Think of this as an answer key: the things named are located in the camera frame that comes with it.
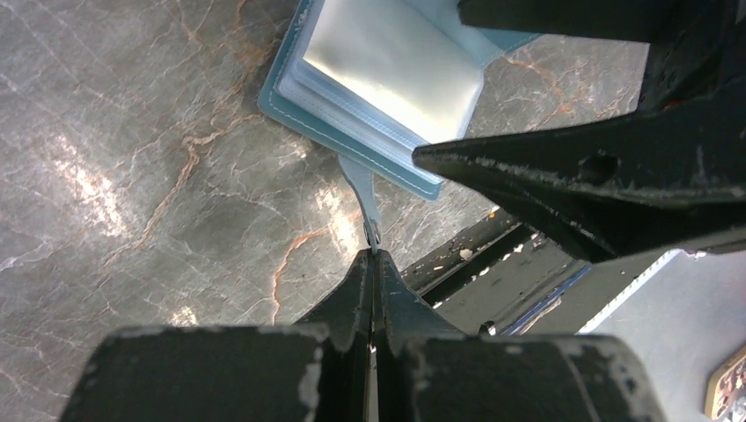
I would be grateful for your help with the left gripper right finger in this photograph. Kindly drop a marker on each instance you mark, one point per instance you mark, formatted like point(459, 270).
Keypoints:
point(429, 370)

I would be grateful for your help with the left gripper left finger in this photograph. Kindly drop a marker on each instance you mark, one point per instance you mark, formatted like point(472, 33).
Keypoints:
point(297, 372)

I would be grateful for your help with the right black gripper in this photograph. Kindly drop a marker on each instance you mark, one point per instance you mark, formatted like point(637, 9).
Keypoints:
point(631, 184)

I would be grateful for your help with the blue leather card holder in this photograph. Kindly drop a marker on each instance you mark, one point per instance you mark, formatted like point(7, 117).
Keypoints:
point(374, 80)

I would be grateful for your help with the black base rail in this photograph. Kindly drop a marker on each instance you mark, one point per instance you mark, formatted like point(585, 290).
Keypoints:
point(496, 276)

